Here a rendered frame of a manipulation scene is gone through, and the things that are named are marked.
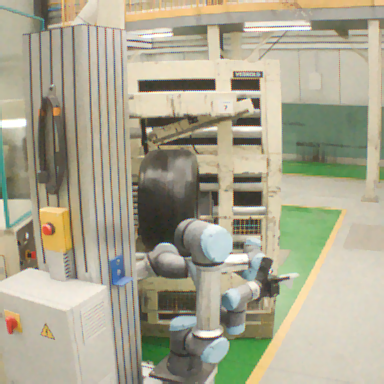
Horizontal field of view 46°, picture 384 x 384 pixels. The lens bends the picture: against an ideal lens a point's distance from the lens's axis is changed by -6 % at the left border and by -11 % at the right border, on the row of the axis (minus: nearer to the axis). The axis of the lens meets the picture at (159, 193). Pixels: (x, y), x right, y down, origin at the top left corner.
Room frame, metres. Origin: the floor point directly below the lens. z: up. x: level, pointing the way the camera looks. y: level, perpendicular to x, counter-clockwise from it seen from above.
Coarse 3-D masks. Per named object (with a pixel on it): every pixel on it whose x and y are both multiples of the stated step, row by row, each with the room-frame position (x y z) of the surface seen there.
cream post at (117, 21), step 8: (104, 0) 2.65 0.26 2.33; (112, 0) 2.65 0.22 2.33; (120, 0) 2.67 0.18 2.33; (104, 8) 2.65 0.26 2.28; (112, 8) 2.65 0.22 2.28; (120, 8) 2.67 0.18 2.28; (104, 16) 2.65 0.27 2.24; (112, 16) 2.65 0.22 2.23; (120, 16) 2.66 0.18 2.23; (104, 24) 2.65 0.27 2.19; (112, 24) 2.65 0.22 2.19; (120, 24) 2.65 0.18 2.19
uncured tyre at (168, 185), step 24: (144, 168) 2.53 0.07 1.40; (168, 168) 2.50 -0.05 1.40; (192, 168) 2.52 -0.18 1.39; (144, 192) 2.45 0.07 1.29; (168, 192) 2.42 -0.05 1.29; (192, 192) 2.44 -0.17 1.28; (144, 216) 2.43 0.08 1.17; (168, 216) 2.40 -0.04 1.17; (192, 216) 2.42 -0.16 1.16; (144, 240) 2.49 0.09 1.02; (168, 240) 2.45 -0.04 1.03
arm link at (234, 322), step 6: (222, 306) 1.72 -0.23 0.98; (222, 312) 1.68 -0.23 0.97; (228, 312) 1.65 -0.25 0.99; (234, 312) 1.63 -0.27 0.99; (240, 312) 1.63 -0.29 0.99; (222, 318) 1.67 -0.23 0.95; (228, 318) 1.64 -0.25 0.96; (234, 318) 1.63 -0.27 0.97; (240, 318) 1.63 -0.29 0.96; (228, 324) 1.64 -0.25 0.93; (234, 324) 1.63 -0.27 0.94; (240, 324) 1.63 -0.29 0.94; (228, 330) 1.64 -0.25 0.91; (234, 330) 1.63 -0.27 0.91; (240, 330) 1.63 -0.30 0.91
